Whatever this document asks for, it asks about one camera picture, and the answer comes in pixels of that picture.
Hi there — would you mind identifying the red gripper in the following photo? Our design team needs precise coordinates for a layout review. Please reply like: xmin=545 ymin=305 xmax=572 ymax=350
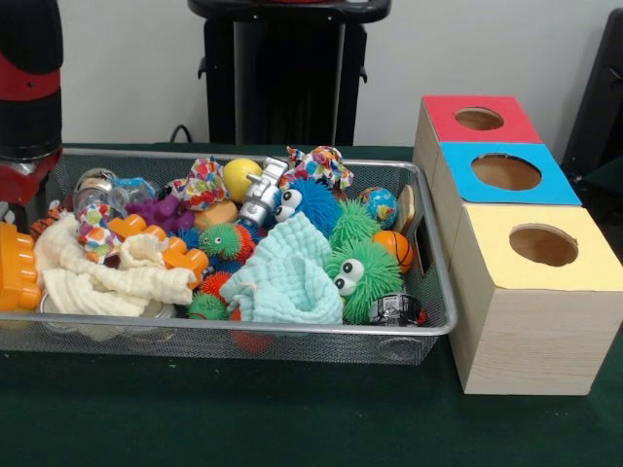
xmin=0 ymin=148 xmax=63 ymax=234

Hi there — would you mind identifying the orange striped tiger plush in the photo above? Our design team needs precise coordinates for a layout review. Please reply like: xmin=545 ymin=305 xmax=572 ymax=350
xmin=29 ymin=202 xmax=67 ymax=240

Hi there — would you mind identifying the wooden three-hole box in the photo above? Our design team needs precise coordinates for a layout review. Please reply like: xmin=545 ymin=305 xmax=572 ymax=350
xmin=413 ymin=94 xmax=623 ymax=396

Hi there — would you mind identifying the orange yellow block toy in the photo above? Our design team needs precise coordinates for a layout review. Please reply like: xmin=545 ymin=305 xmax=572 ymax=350
xmin=0 ymin=222 xmax=43 ymax=312

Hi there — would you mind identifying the cream muslin cloth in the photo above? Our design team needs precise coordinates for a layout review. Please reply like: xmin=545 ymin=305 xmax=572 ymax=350
xmin=33 ymin=216 xmax=195 ymax=317

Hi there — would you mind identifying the long orange plastic toy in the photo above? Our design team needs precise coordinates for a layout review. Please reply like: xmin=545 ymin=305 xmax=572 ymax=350
xmin=107 ymin=213 xmax=209 ymax=291

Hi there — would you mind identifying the yellow ball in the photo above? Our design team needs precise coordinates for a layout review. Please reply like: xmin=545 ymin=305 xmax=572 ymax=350
xmin=222 ymin=158 xmax=264 ymax=203

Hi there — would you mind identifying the silver robot toy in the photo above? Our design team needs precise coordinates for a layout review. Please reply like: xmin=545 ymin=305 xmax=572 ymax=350
xmin=238 ymin=156 xmax=289 ymax=229

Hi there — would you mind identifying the light blue muslin cloth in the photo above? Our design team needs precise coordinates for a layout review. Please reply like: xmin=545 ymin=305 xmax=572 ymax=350
xmin=219 ymin=212 xmax=345 ymax=326

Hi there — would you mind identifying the blue puffer toy with eyes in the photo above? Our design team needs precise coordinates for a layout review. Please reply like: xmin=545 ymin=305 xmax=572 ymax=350
xmin=272 ymin=177 xmax=342 ymax=226

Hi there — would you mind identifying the dark green tablecloth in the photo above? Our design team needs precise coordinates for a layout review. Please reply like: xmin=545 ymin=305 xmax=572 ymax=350
xmin=581 ymin=160 xmax=623 ymax=215
xmin=0 ymin=141 xmax=623 ymax=467

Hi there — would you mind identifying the small globe ball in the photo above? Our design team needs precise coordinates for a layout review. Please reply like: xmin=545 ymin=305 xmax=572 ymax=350
xmin=358 ymin=186 xmax=400 ymax=230

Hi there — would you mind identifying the green puffer toy with eyes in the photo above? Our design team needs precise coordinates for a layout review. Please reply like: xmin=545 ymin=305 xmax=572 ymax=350
xmin=323 ymin=238 xmax=404 ymax=325

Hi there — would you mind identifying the small orange basketball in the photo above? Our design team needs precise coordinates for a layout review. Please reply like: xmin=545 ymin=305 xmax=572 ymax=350
xmin=372 ymin=229 xmax=415 ymax=274

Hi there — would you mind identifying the black office chair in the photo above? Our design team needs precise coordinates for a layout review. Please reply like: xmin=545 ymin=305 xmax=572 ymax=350
xmin=562 ymin=7 xmax=623 ymax=181

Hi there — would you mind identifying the silver wire mesh bin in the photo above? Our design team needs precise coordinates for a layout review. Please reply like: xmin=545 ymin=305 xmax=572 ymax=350
xmin=0 ymin=148 xmax=458 ymax=367

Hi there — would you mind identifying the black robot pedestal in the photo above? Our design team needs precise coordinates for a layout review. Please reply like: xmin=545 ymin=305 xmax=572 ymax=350
xmin=187 ymin=0 xmax=393 ymax=145

